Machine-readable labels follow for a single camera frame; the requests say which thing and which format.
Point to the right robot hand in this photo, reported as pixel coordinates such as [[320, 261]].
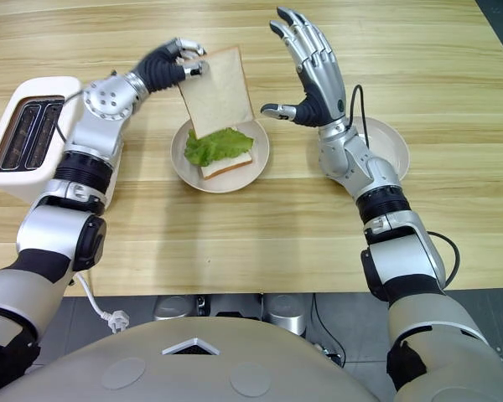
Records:
[[323, 75]]

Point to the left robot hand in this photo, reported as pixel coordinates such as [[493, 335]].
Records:
[[159, 67]]

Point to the bread slice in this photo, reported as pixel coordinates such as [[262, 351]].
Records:
[[228, 165], [218, 92]]

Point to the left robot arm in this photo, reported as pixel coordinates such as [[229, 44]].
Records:
[[98, 100]]

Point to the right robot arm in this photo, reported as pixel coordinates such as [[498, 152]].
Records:
[[406, 247]]

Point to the green lettuce leaf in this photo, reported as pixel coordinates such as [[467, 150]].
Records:
[[214, 144]]

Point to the beige round plate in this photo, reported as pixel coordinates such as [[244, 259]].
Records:
[[390, 142], [184, 167]]

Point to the cream toaster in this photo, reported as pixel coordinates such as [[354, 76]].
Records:
[[8, 167]]

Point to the robot body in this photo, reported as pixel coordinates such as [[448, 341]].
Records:
[[184, 377]]

